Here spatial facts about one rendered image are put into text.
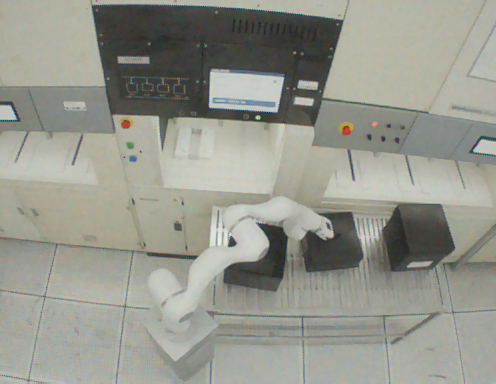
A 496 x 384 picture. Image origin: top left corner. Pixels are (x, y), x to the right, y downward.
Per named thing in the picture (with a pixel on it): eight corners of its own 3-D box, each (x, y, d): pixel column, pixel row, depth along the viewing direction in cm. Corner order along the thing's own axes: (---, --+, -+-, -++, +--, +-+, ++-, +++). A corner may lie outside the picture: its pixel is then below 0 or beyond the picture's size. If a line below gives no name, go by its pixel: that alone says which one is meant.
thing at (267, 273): (231, 234, 217) (233, 217, 203) (284, 243, 217) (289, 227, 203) (221, 282, 202) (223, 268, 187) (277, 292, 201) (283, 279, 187)
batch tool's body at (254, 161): (145, 262, 284) (87, 13, 124) (162, 156, 338) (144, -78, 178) (270, 270, 290) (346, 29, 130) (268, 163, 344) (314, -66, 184)
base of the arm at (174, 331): (175, 349, 180) (172, 339, 165) (149, 319, 187) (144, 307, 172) (206, 324, 189) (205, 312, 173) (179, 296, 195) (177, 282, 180)
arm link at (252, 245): (161, 296, 166) (183, 328, 159) (147, 294, 155) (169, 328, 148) (252, 217, 164) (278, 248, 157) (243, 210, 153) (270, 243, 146)
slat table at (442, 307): (206, 345, 255) (205, 310, 193) (210, 263, 289) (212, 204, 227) (394, 345, 264) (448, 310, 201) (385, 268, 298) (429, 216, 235)
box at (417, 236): (390, 273, 212) (409, 252, 191) (380, 227, 228) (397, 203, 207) (434, 269, 215) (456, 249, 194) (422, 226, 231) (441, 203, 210)
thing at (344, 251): (306, 272, 209) (312, 261, 198) (297, 222, 225) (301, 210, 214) (359, 267, 213) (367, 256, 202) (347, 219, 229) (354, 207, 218)
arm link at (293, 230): (279, 240, 167) (301, 244, 195) (303, 208, 166) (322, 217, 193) (263, 226, 171) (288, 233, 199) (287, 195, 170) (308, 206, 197)
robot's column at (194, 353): (184, 383, 239) (174, 362, 177) (155, 352, 249) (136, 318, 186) (216, 356, 251) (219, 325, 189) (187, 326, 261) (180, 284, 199)
